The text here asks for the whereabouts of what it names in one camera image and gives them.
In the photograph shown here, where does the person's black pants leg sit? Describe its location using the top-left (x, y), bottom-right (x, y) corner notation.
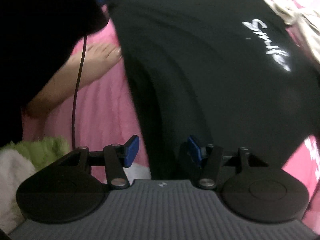
top-left (0, 0), bottom-right (110, 148)

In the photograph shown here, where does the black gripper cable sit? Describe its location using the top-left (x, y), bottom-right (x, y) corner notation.
top-left (72, 34), bottom-right (88, 149)

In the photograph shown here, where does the green fleece robe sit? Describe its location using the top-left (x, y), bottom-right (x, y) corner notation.
top-left (0, 136), bottom-right (72, 233)

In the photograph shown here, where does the pink floral bed blanket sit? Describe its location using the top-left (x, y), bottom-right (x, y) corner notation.
top-left (21, 0), bottom-right (320, 230)

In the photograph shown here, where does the beige jacket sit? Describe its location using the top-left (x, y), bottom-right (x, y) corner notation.
top-left (260, 0), bottom-right (320, 58)

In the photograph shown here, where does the black printed t-shirt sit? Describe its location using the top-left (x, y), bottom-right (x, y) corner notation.
top-left (107, 0), bottom-right (320, 180)

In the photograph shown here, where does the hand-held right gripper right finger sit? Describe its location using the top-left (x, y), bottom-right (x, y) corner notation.
top-left (180, 135), bottom-right (269, 190)

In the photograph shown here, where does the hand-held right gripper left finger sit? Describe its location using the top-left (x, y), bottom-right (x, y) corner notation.
top-left (58, 134), bottom-right (140, 190)

